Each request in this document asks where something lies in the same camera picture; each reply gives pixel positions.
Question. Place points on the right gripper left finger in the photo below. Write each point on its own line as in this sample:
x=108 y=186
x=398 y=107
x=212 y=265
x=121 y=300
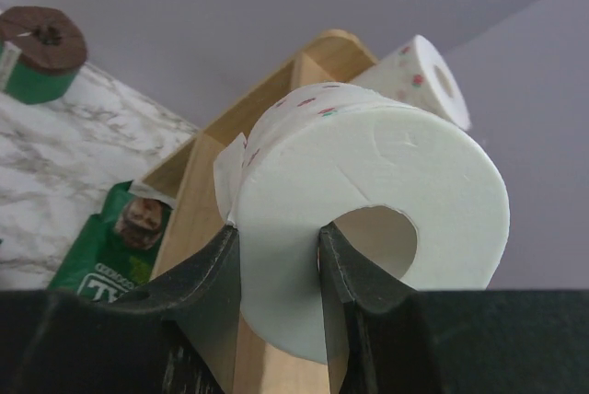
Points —
x=176 y=334

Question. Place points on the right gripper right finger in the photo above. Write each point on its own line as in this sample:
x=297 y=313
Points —
x=383 y=336

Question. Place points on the white floral paper roll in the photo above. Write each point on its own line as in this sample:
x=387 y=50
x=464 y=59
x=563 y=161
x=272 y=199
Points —
x=412 y=192
x=418 y=75

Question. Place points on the wooden two-tier shelf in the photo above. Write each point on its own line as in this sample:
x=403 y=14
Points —
x=188 y=176

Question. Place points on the green snack bag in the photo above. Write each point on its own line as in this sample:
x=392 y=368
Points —
x=116 y=249

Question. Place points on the upright green brown wrapped roll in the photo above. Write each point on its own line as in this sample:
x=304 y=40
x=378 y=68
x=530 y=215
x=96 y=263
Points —
x=42 y=51

